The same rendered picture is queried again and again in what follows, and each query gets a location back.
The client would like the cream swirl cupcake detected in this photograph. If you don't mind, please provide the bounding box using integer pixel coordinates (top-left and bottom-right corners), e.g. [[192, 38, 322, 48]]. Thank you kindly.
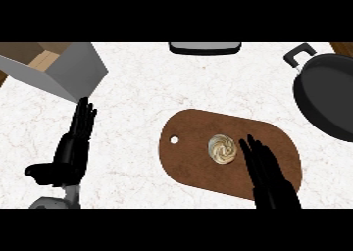
[[205, 133, 239, 165]]

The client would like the open grey drawer box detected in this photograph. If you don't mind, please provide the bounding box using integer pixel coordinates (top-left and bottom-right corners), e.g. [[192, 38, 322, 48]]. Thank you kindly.
[[0, 42, 109, 104]]

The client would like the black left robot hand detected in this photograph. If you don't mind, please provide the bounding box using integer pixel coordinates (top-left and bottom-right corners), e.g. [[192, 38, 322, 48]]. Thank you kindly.
[[23, 96, 98, 188]]

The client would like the black pot with handle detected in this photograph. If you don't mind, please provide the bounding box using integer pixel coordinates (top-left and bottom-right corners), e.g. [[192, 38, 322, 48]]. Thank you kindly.
[[282, 42, 353, 144]]

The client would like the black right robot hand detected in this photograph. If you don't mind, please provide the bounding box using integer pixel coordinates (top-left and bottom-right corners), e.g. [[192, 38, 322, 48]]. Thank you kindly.
[[237, 133, 304, 210]]

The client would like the brown wooden cutting board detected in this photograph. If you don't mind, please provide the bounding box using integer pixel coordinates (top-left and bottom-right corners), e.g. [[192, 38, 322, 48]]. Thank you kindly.
[[158, 108, 302, 201]]

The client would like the brown wooden cabinet corner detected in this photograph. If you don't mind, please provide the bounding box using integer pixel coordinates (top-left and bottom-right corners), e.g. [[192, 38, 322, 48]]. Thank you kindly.
[[328, 42, 353, 62]]

